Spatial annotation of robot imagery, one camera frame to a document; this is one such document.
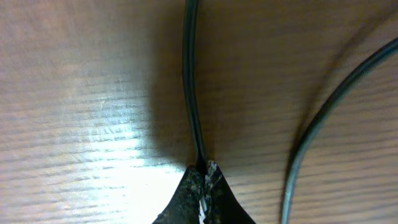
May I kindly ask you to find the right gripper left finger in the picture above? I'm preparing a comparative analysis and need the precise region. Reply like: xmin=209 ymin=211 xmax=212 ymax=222
xmin=152 ymin=165 xmax=205 ymax=224

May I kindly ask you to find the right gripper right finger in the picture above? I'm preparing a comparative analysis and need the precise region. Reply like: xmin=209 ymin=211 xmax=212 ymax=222
xmin=204 ymin=160 xmax=255 ymax=224

